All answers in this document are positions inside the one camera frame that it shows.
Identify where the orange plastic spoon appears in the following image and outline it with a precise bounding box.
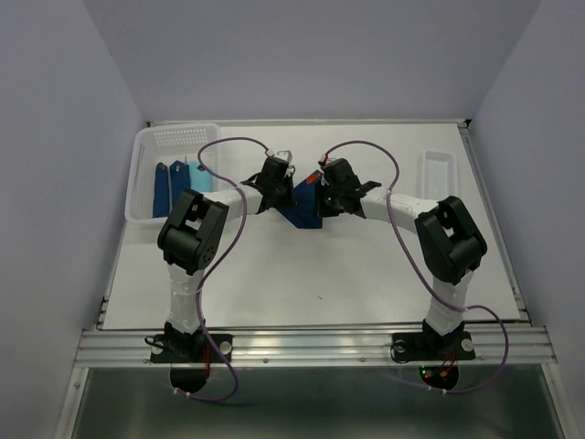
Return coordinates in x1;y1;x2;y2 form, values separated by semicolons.
305;173;321;185

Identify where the dark blue paper napkin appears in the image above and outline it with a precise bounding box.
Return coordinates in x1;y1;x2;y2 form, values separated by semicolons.
277;170;323;230

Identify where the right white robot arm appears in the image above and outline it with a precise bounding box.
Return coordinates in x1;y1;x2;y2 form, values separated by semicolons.
315;158;487;362

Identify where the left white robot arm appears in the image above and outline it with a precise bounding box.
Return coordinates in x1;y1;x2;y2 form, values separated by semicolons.
145;151;293;363

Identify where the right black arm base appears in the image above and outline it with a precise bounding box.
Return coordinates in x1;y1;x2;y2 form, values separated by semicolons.
390;328;476;391

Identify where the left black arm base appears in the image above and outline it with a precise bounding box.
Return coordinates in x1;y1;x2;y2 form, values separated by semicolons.
144;327;223;397

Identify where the light blue napkin roll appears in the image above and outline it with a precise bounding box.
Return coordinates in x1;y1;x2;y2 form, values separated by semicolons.
188;160;214;193

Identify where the dark blue napkin roll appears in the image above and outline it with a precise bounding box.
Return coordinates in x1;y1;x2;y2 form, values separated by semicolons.
152;162;170;218
169;160;191;206

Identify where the white utensil tray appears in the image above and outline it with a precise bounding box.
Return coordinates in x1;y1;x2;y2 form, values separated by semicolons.
420;150;459;200

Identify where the white perforated plastic basket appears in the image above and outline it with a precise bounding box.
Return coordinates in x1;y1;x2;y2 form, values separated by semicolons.
125;123;221;226

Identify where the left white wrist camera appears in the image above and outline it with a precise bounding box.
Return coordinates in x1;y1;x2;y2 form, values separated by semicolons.
275;150;293;164

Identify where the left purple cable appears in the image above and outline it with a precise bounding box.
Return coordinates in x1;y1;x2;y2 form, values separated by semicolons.
171;136;275;403

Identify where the purple cable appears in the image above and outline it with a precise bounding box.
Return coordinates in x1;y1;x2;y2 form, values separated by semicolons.
171;136;275;403
319;140;513;397

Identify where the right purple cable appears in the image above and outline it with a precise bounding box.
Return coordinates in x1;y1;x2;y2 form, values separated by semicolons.
319;140;513;397

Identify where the aluminium front rail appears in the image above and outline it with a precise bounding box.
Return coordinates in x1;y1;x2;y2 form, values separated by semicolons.
73;323;558;368

